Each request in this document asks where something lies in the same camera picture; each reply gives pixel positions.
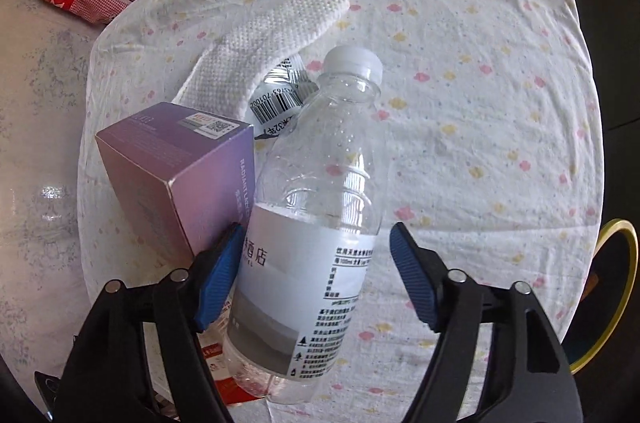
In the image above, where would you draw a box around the dark bin with yellow rim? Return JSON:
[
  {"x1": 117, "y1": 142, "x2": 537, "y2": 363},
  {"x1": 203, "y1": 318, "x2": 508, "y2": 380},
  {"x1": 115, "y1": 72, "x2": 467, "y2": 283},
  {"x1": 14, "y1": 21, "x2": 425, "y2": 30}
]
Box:
[{"x1": 560, "y1": 218, "x2": 640, "y2": 376}]

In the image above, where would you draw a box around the silver barcode wrapper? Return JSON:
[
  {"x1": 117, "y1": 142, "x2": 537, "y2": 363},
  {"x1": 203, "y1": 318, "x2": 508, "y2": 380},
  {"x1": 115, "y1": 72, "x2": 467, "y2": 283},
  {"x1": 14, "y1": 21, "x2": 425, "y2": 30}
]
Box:
[{"x1": 247, "y1": 56, "x2": 321, "y2": 139}]

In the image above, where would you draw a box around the small red white box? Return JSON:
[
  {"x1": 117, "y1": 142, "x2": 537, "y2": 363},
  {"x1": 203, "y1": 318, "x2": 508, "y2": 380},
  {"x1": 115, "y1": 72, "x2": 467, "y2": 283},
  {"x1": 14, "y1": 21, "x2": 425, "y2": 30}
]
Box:
[{"x1": 150, "y1": 328, "x2": 271, "y2": 406}]

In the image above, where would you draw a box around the white knitted cloth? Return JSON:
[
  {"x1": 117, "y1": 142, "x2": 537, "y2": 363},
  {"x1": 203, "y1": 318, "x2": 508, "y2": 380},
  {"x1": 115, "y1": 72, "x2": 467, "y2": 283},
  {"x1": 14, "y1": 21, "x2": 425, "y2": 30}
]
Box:
[{"x1": 172, "y1": 0, "x2": 351, "y2": 126}]

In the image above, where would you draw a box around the purple cardboard box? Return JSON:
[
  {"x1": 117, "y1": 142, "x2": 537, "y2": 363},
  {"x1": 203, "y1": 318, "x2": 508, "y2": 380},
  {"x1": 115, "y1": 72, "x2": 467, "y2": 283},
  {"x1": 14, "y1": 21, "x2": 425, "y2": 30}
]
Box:
[{"x1": 95, "y1": 102, "x2": 257, "y2": 259}]

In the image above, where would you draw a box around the clear plastic bottle white label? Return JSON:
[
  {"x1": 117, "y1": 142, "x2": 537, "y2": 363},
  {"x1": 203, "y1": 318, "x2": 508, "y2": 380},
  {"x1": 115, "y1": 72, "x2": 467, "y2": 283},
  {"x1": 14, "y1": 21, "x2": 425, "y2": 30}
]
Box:
[{"x1": 220, "y1": 44, "x2": 386, "y2": 404}]

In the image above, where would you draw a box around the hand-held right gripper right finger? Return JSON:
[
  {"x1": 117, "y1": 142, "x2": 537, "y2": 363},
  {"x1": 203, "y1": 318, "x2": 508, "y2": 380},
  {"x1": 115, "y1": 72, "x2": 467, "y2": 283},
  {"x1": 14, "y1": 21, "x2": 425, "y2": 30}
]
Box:
[{"x1": 389, "y1": 222, "x2": 583, "y2": 423}]

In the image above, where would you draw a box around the table with floral cloth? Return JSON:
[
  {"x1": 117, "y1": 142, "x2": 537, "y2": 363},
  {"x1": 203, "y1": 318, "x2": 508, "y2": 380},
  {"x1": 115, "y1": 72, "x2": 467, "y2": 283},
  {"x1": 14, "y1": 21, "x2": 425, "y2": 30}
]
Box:
[{"x1": 75, "y1": 0, "x2": 601, "y2": 423}]

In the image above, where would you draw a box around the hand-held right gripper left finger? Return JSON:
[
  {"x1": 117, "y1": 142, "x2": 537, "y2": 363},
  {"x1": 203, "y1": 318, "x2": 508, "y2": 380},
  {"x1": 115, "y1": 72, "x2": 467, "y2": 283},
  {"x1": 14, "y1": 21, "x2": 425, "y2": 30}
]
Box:
[{"x1": 52, "y1": 223, "x2": 246, "y2": 423}]

